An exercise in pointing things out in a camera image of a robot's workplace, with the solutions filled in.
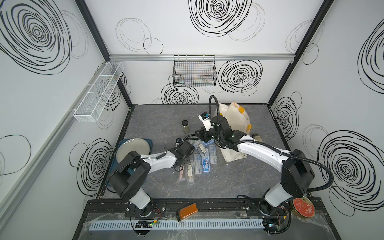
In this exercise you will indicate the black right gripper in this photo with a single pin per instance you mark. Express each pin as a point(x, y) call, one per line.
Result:
point(202, 134)

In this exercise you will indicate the clear compass case green label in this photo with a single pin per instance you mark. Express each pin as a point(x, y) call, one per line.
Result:
point(201, 148)

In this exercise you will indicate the pink pen case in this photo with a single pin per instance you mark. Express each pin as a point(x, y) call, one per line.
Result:
point(182, 175)

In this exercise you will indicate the cream canvas bag yellow handles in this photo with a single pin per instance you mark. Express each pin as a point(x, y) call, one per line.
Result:
point(238, 120)

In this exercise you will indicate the clear compass case cream label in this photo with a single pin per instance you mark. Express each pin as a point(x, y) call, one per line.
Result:
point(190, 172)

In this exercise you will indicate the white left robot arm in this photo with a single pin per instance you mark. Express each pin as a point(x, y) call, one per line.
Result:
point(128, 177)

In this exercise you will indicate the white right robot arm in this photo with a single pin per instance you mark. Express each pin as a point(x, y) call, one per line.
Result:
point(296, 172)

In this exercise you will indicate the clear blue compass case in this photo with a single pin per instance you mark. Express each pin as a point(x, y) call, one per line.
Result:
point(213, 154)

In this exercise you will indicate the blue compass set case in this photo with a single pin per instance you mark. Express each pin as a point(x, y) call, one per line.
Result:
point(206, 166)

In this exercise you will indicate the herb spice jar black lid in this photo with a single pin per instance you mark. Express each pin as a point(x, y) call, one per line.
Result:
point(185, 125)

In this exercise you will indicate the powder spice jar black lid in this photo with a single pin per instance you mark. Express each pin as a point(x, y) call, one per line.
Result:
point(257, 137)

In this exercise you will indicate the round metal plate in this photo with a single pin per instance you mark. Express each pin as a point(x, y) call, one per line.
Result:
point(141, 146)

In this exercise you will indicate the orange box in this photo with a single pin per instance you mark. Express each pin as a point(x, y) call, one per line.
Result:
point(188, 211)

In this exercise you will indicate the teal tray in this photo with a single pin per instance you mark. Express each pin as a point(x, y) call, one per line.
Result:
point(115, 165)

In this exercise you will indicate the red round tin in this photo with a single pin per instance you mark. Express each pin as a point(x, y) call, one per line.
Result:
point(303, 207)

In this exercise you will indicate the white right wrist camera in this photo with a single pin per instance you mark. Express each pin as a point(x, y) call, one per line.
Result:
point(205, 118)

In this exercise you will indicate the black wire basket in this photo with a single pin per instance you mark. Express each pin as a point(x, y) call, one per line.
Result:
point(195, 71)

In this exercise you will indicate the white mesh wall shelf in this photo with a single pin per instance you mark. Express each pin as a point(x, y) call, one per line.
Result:
point(100, 91)

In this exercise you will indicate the white slotted cable duct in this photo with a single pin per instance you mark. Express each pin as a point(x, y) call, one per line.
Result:
point(199, 224)

